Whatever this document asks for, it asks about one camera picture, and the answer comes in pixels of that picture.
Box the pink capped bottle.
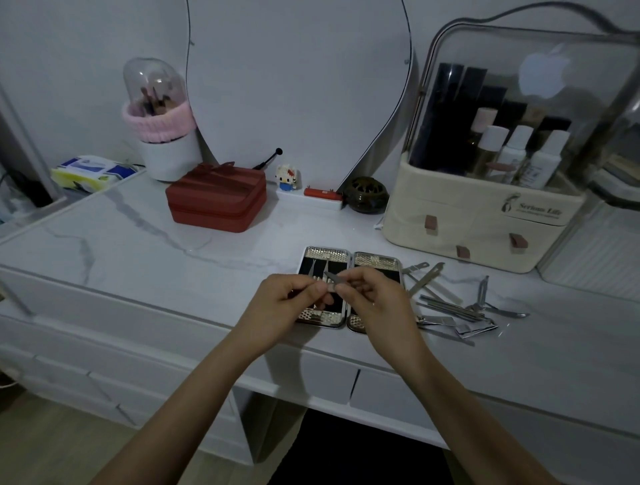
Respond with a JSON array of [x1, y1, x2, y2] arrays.
[[469, 107, 499, 146]]

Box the red jewelry box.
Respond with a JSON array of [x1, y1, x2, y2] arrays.
[[165, 162, 269, 235]]

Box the bunch of makeup brushes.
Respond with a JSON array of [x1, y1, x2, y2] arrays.
[[139, 85, 179, 117]]

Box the wide white lotion bottle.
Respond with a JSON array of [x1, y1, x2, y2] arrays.
[[519, 129, 571, 190]]

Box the small red lighter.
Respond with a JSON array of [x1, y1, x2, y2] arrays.
[[303, 185, 344, 202]]

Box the pink knitted headband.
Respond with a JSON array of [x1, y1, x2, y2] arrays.
[[121, 99, 196, 145]]

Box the cream cosmetic organizer clear lid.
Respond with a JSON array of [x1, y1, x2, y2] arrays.
[[381, 2, 640, 274]]

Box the white stacked tray organizer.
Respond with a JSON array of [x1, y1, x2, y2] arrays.
[[587, 95, 640, 209]]

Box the dark round incense burner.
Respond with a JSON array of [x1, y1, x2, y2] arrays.
[[345, 175, 390, 216]]

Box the heart-shaped white mirror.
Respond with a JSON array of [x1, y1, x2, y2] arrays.
[[185, 0, 417, 193]]

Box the person's left hand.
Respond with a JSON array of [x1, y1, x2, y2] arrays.
[[232, 272, 333, 363]]

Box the slim white lotion bottle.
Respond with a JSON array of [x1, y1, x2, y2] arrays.
[[497, 125, 535, 183]]

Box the white mirror base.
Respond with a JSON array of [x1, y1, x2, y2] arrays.
[[275, 185, 346, 211]]

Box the black plug adapter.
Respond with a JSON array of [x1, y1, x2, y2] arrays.
[[0, 169, 53, 209]]

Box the manicure set case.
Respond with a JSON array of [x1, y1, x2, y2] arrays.
[[293, 245, 406, 334]]

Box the black ball-tipped stick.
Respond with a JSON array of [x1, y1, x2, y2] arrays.
[[252, 147, 284, 171]]

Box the white cat figurine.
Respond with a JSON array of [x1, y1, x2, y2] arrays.
[[275, 163, 301, 193]]

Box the pile of manicure tools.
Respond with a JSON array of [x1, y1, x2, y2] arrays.
[[402, 260, 532, 348]]

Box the person's left forearm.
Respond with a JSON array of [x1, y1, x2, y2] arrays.
[[89, 344, 273, 485]]

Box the white ribbed storage box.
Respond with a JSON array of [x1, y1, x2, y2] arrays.
[[537, 199, 640, 303]]

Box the person's right hand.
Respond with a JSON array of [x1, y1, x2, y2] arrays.
[[332, 266, 433, 373]]

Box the blue yellow tissue packet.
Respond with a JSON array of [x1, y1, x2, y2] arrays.
[[49, 155, 139, 195]]

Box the white side cabinet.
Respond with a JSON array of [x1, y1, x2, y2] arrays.
[[0, 267, 256, 466]]

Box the clear bottle white cap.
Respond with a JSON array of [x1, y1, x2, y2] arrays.
[[472, 125, 510, 179]]

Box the grey framed panel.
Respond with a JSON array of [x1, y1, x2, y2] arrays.
[[0, 82, 69, 203]]

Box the white brush holder clear dome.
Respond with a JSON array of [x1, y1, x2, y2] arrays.
[[121, 57, 203, 183]]

